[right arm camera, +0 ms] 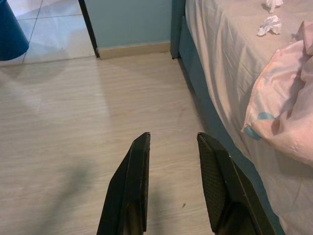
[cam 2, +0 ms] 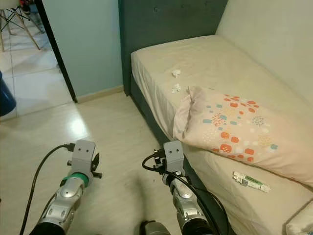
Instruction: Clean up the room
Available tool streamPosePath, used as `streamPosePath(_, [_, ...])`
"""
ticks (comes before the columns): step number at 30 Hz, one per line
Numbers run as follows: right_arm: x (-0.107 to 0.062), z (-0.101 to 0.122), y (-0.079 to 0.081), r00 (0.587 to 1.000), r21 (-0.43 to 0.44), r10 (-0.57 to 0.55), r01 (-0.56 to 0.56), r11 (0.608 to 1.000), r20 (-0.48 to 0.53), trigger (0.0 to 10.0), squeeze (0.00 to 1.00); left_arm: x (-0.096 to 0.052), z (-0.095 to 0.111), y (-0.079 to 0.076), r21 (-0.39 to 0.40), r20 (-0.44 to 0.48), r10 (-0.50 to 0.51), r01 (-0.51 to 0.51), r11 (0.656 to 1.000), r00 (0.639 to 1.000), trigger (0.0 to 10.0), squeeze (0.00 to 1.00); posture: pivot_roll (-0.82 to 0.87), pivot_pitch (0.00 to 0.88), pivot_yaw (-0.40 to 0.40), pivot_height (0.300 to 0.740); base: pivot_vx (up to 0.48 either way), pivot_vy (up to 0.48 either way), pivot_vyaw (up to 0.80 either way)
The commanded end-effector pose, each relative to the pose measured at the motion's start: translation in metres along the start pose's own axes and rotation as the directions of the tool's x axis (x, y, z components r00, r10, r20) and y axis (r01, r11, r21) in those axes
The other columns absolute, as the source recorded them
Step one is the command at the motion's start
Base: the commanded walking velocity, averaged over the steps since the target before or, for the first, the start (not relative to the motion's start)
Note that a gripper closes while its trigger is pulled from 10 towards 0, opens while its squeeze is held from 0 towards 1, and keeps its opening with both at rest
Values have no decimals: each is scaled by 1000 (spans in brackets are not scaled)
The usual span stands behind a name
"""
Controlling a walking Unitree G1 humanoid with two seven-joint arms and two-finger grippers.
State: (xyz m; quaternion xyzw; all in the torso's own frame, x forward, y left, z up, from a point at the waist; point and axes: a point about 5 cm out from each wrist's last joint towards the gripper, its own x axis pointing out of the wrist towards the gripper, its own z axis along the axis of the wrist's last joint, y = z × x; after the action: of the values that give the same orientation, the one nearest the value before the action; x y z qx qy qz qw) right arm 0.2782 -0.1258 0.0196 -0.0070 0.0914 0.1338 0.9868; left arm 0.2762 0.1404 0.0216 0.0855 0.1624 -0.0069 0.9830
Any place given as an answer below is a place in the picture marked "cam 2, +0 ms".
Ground pink dotted pillow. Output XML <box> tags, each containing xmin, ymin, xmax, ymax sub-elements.
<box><xmin>173</xmin><ymin>86</ymin><xmax>313</xmax><ymax>189</ymax></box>

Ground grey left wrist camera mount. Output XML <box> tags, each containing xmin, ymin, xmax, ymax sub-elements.
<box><xmin>72</xmin><ymin>139</ymin><xmax>96</xmax><ymax>174</ymax></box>

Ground blue plastic bucket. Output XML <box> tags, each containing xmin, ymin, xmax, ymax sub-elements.
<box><xmin>0</xmin><ymin>71</ymin><xmax>18</xmax><ymax>118</ymax></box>

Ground black door frame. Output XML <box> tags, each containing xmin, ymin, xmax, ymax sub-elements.
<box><xmin>35</xmin><ymin>0</ymin><xmax>78</xmax><ymax>104</ymax></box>

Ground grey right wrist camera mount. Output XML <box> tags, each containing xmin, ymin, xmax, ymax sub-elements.
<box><xmin>163</xmin><ymin>140</ymin><xmax>186</xmax><ymax>173</ymax></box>

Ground white chair wooden legs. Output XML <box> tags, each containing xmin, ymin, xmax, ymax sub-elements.
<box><xmin>0</xmin><ymin>0</ymin><xmax>41</xmax><ymax>52</ymax></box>

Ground bed with cream sheet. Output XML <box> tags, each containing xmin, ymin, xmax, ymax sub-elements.
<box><xmin>130</xmin><ymin>34</ymin><xmax>313</xmax><ymax>235</ymax></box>

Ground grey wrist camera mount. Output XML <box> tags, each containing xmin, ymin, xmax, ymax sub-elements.
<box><xmin>72</xmin><ymin>139</ymin><xmax>96</xmax><ymax>174</ymax></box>
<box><xmin>163</xmin><ymin>140</ymin><xmax>186</xmax><ymax>173</ymax></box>

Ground grey right robot leg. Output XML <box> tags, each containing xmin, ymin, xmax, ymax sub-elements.
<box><xmin>139</xmin><ymin>220</ymin><xmax>172</xmax><ymax>235</ymax></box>

